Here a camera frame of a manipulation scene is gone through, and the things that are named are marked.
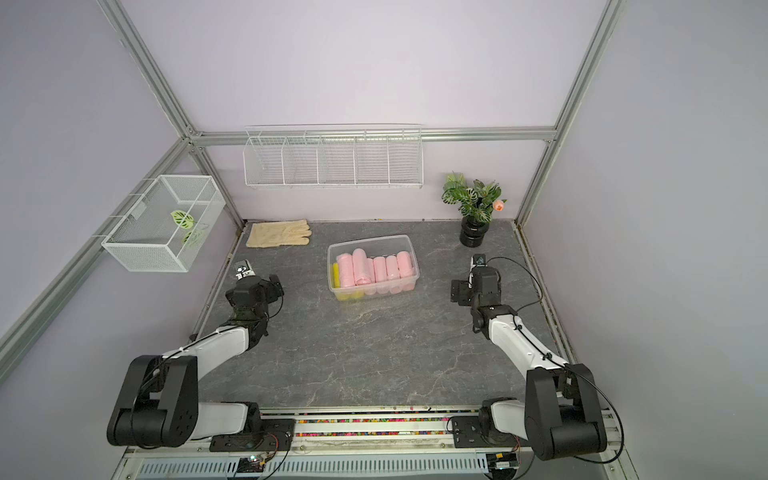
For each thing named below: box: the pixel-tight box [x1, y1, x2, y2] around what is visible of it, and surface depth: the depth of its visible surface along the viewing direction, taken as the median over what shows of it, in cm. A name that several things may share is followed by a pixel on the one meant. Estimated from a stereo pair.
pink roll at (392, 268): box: [386, 255, 401, 281], surface depth 104 cm
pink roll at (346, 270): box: [336, 253, 355, 287], surface depth 98 cm
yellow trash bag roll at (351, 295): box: [337, 290, 365, 301], surface depth 98 cm
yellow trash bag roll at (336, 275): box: [332, 262, 341, 288], surface depth 101 cm
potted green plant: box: [441, 172, 507, 248], surface depth 98 cm
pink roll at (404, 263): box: [397, 250, 414, 278], surface depth 104 cm
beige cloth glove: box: [246, 219, 313, 248], surface depth 119 cm
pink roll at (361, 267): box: [352, 248, 370, 286], surface depth 101 cm
